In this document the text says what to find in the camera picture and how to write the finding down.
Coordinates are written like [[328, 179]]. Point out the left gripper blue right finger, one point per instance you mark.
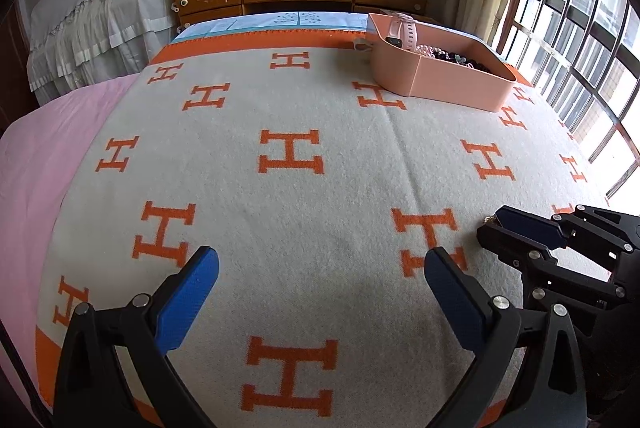
[[446, 283]]

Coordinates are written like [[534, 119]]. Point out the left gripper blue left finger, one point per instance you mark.
[[181, 296]]

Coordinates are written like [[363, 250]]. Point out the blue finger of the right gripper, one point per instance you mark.
[[511, 248], [539, 229]]

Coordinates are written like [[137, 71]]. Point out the orange H pattern blanket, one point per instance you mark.
[[320, 193]]

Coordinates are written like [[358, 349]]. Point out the window with metal grille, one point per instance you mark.
[[583, 57]]

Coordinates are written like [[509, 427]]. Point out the pink storage box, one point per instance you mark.
[[447, 66]]

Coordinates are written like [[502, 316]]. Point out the pink bed sheet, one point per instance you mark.
[[40, 154]]

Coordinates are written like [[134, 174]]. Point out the pink smart watch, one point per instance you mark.
[[402, 32]]

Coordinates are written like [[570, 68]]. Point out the white lace covered piano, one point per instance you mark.
[[77, 43]]

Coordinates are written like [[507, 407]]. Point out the blue tree print sheet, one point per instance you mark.
[[276, 21]]

